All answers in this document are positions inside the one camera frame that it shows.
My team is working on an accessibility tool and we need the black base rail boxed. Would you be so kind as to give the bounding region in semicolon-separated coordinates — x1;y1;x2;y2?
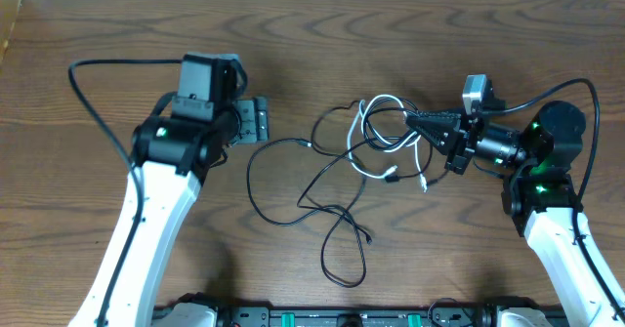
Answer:
150;293;568;327

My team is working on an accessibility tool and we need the thick black cable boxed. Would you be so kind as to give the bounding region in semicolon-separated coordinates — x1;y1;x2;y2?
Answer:
359;96;450;187

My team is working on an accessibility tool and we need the white usb cable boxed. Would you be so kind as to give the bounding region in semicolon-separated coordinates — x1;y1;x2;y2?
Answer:
345;94;430;194

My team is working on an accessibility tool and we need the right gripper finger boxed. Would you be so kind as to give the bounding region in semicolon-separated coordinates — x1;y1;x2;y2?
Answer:
406;119;464;156
405;110;463;122

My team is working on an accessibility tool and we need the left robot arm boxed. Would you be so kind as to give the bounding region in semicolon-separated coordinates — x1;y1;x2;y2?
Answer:
70;52;269;326

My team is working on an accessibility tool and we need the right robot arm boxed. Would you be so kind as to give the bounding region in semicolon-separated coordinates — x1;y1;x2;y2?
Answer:
406;101;624;326

